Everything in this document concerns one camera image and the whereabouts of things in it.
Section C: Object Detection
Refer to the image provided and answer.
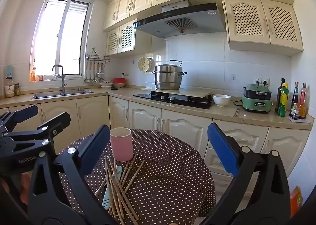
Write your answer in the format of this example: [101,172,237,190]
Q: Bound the dark olive oil bottle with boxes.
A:
[275,78,286,113]

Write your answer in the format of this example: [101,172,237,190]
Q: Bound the wide cream lattice cabinet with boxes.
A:
[222,0,304,57]

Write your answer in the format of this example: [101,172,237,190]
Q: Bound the red brown sauce bottle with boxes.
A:
[297,83,308,120]

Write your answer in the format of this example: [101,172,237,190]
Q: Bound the small cream lattice cabinet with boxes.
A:
[106,21,137,56]

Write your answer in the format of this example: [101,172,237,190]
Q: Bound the dark soy sauce bottle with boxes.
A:
[289,82,300,118]

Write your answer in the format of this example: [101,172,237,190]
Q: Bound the hanging metal skimmer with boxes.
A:
[97,62,106,83]

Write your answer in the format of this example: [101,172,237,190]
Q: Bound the grey mat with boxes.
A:
[288,115,311,124]

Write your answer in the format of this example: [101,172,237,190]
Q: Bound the green yellow bottle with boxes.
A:
[277,82,289,117]

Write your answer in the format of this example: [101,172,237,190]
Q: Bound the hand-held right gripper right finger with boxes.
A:
[200,123,290,225]

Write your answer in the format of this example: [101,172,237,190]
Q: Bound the black gas stove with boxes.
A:
[133,91,215,110]

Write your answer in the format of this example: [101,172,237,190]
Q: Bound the cream perforated steamer plate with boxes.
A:
[138,57,155,74]

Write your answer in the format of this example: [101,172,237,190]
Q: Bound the pink cup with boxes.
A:
[110,127,134,162]

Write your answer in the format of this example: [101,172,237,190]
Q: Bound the kitchen window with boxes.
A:
[30,0,90,82]

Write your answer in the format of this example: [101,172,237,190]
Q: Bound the double wall socket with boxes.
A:
[254,77,270,86]

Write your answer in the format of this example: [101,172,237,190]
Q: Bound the steel sink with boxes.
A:
[32,89,94,99]

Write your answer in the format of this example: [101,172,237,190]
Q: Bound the white bowl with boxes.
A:
[213,94,232,107]

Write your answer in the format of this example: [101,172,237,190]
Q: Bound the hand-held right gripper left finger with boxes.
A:
[27,124,116,225]

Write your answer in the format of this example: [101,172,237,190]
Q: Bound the steel faucet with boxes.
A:
[52,65,69,93]

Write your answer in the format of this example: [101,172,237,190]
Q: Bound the red lidded container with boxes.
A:
[113,78,128,88]

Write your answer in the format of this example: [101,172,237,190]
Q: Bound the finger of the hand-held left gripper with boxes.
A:
[0,105,39,133]
[0,112,71,158]

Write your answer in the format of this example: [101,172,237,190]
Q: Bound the mint green handled knife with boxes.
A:
[102,165,123,210]

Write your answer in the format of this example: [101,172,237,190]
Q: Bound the steel steamer pot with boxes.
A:
[151,60,188,91]

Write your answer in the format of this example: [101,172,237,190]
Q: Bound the wall utensil rack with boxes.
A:
[86,47,111,63]

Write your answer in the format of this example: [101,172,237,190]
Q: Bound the green electric cooker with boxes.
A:
[241,83,273,114]

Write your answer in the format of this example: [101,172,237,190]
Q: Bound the bunch of wooden chopsticks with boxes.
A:
[94,153,146,221]

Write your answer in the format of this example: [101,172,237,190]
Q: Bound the cream lower kitchen cabinets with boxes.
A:
[0,89,314,216]

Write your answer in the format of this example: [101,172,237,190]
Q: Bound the orange package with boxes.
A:
[290,185,303,218]

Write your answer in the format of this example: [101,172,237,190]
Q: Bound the clear labelled jar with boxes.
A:
[5,77,15,98]

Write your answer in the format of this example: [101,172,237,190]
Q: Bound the person's left hand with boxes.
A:
[20,173,32,201]

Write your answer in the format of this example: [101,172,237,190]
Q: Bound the beige stone slab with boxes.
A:
[141,87,213,97]

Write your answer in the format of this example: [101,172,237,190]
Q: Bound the grey range hood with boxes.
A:
[133,0,227,39]

